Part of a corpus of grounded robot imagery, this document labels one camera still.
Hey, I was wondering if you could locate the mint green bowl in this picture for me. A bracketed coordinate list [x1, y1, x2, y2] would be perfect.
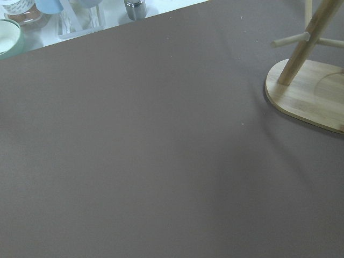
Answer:
[1, 19, 25, 60]

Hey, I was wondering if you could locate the brown table mat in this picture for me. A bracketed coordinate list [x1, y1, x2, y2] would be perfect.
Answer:
[1, 1, 343, 257]

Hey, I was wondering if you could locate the white dish rack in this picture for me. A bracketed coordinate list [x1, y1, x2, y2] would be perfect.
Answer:
[57, 1, 105, 40]

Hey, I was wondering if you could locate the wooden cup storage rack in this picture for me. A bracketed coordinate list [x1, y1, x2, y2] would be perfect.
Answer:
[265, 1, 343, 134]

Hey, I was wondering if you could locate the small steel cup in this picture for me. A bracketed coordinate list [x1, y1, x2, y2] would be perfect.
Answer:
[124, 0, 147, 21]

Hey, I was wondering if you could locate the glass jar with label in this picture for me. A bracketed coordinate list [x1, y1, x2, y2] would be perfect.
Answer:
[1, 0, 50, 26]

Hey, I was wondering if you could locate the light blue cup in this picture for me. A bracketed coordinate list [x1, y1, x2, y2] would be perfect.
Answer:
[35, 0, 63, 15]

